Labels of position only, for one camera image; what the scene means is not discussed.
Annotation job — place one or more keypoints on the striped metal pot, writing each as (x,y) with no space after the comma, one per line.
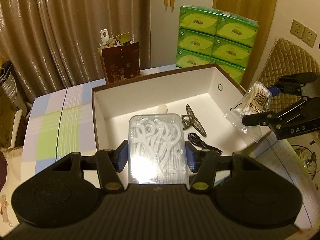
(8,82)

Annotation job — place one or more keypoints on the leopard hair claw clip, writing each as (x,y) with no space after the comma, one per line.
(193,122)

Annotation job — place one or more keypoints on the quilted chair back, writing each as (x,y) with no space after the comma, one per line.
(287,62)

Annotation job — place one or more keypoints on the gold printed card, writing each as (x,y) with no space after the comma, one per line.
(118,41)

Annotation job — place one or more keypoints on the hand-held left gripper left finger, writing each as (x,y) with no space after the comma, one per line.
(123,156)

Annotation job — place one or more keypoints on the clear floss picks box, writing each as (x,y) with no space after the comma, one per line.
(155,142)

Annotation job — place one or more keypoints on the wooden door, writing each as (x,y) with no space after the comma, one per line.
(245,2)

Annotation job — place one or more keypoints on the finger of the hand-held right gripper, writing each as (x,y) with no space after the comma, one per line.
(260,119)
(292,82)

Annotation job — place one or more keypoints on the stack of green tissue packs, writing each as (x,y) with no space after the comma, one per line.
(215,37)

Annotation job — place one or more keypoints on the beige curtain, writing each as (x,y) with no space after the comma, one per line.
(62,35)

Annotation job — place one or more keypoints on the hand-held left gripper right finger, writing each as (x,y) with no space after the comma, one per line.
(190,160)

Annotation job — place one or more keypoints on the dark maroon box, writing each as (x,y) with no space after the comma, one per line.
(2,170)

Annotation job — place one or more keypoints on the cotton swab bag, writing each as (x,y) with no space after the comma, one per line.
(257,98)

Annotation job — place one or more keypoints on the wall socket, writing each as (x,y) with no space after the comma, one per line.
(297,28)
(309,37)

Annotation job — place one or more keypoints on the white storage box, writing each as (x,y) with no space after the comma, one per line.
(150,97)

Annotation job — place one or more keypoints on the tan cardboard carton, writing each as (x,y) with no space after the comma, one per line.
(7,120)

